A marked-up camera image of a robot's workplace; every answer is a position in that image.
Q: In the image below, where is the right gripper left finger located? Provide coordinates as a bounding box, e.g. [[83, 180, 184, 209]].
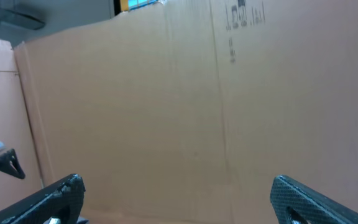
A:
[[0, 174, 85, 224]]

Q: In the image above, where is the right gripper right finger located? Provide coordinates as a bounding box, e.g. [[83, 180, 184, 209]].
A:
[[270, 175, 358, 224]]

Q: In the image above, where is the brown cardboard backdrop panel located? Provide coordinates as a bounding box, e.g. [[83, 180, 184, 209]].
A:
[[0, 1, 358, 223]]

